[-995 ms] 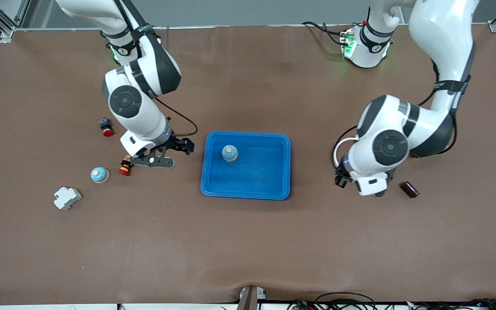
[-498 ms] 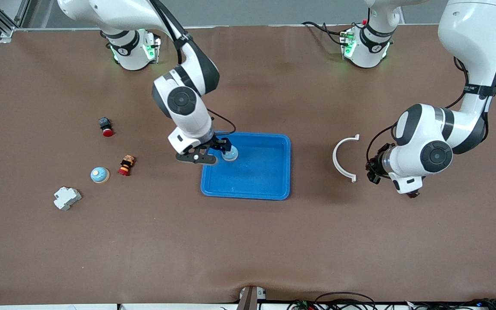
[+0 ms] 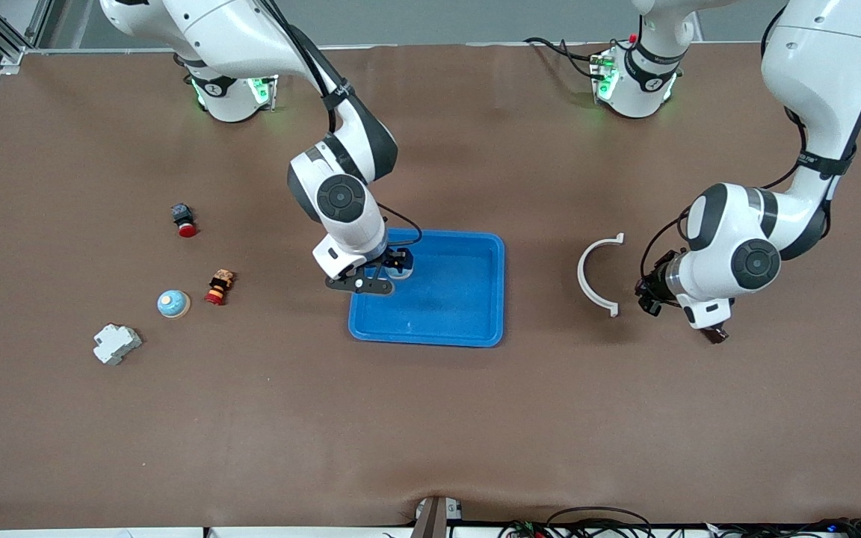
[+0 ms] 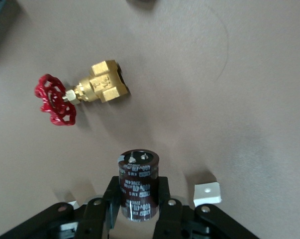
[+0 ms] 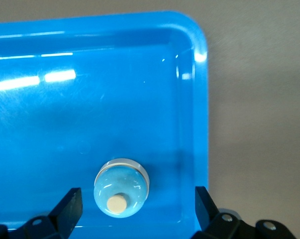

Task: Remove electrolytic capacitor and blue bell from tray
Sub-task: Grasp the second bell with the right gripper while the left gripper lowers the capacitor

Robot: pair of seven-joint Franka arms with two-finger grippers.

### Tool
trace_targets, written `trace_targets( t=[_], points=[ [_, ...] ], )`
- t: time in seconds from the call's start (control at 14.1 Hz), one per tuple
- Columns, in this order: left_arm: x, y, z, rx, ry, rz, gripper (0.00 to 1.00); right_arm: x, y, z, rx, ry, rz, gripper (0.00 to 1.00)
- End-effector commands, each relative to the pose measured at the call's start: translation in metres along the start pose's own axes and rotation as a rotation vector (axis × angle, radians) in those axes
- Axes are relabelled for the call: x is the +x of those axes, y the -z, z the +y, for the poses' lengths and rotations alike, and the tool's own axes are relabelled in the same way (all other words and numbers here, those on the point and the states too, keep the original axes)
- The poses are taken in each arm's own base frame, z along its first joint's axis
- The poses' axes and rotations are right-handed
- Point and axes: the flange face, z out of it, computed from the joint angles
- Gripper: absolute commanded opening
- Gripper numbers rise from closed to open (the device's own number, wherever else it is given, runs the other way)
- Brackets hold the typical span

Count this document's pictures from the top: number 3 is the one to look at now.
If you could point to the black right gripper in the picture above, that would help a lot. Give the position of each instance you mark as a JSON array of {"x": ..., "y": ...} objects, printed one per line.
[{"x": 394, "y": 261}]

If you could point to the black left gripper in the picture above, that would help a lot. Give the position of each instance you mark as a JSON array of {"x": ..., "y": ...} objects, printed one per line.
[{"x": 655, "y": 285}]

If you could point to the blue desk bell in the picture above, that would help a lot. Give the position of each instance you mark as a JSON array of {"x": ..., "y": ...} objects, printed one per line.
[
  {"x": 407, "y": 273},
  {"x": 173, "y": 304}
]

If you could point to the dark brown cylindrical capacitor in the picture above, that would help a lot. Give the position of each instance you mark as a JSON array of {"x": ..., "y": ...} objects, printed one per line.
[{"x": 717, "y": 335}]

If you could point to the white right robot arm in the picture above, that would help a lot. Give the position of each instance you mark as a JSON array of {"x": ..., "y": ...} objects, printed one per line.
[{"x": 341, "y": 198}]

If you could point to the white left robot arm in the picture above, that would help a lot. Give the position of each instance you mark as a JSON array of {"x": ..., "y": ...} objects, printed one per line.
[{"x": 744, "y": 239}]

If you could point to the blue plastic tray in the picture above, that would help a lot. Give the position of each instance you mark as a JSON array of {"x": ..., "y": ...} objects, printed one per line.
[{"x": 445, "y": 306}]

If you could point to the white curved pipe clamp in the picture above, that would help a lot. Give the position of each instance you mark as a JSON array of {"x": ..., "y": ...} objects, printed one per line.
[{"x": 580, "y": 274}]

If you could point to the brown table cover sheet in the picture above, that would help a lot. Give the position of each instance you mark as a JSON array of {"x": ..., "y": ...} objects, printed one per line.
[{"x": 430, "y": 418}]

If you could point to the red yellow emergency stop button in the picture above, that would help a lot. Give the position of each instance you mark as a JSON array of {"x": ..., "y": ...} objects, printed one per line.
[{"x": 219, "y": 288}]

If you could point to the red button blue-black body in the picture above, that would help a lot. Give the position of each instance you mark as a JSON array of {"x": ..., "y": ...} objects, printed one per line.
[{"x": 185, "y": 221}]

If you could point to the white circuit breaker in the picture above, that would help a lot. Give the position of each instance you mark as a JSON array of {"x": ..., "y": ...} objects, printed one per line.
[{"x": 116, "y": 344}]

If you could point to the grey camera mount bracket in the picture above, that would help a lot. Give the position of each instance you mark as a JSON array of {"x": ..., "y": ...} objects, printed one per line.
[{"x": 434, "y": 519}]

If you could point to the aluminium frame profile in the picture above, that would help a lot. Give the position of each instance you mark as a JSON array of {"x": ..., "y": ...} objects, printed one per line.
[{"x": 12, "y": 52}]

